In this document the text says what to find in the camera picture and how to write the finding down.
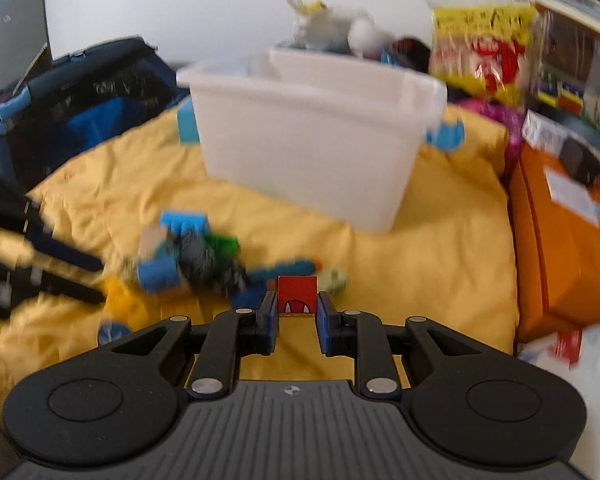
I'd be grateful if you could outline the olive toy dinosaur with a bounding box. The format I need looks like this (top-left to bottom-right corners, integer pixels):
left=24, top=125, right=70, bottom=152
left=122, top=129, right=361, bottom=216
left=121, top=256, right=140, bottom=283

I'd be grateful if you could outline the blue duplo brick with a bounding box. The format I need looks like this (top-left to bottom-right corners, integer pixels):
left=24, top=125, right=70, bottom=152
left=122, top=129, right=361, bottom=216
left=136, top=254, right=181, bottom=292

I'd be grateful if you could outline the wooden cube block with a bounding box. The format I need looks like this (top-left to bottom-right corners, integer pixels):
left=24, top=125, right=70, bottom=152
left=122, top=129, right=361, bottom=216
left=137, top=223, right=174, bottom=261

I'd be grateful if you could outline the teal toy figure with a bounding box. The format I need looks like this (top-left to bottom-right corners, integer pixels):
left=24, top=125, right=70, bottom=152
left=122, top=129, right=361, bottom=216
left=248, top=259, right=322, bottom=284

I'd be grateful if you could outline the shrimp cracker snack bag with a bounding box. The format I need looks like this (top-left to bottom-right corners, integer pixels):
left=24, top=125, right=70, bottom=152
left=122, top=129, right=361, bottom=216
left=426, top=0, right=538, bottom=107

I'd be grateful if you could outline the light blue flat brick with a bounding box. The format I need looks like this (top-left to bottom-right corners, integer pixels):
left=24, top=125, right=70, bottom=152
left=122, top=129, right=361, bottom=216
left=159, top=210, right=211, bottom=236

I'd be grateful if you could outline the pale green toy block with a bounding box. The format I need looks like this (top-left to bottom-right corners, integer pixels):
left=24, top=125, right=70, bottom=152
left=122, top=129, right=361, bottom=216
left=317, top=269, right=348, bottom=294

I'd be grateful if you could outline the yellow quilted cloth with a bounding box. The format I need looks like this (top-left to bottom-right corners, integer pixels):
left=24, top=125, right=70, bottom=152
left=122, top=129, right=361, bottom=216
left=0, top=106, right=518, bottom=420

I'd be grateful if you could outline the blue black helmet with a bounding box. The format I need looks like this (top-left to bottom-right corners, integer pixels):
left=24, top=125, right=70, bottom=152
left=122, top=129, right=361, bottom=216
left=380, top=37, right=431, bottom=74

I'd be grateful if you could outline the yellow duplo brick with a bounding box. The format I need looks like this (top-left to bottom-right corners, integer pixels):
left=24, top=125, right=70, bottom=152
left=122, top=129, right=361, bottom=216
left=102, top=278, right=151, bottom=332

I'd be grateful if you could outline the light blue small box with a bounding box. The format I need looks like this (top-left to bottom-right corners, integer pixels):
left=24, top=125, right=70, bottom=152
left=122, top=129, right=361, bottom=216
left=176, top=96, right=199, bottom=144

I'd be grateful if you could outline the white baby wipes pack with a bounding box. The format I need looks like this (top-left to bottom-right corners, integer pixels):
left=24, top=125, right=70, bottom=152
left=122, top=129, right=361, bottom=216
left=519, top=318, right=600, bottom=480

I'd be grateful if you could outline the white plastic bag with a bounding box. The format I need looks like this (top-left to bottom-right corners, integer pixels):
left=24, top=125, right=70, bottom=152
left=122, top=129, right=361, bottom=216
left=285, top=0, right=396, bottom=60

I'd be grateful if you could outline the blue arch block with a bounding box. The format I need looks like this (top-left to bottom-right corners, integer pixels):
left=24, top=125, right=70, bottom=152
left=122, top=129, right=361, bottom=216
left=96, top=320, right=132, bottom=347

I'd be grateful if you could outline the orange cardboard box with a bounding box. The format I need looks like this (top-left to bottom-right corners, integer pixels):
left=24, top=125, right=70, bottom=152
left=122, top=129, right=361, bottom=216
left=509, top=146, right=600, bottom=342

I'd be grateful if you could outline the white plastic storage bin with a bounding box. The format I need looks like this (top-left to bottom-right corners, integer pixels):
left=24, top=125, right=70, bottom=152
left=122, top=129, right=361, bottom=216
left=176, top=49, right=448, bottom=233

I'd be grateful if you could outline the dark blue bag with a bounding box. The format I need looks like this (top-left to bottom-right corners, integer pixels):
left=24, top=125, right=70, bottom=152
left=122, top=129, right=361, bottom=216
left=0, top=37, right=185, bottom=190

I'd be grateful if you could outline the grey cabinet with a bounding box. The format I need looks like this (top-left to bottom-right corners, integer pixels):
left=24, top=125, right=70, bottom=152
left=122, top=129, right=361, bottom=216
left=0, top=0, right=48, bottom=90

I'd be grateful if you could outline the small red cube block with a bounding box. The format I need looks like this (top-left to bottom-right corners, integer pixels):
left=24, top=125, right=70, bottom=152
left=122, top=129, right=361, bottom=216
left=276, top=275, right=317, bottom=315

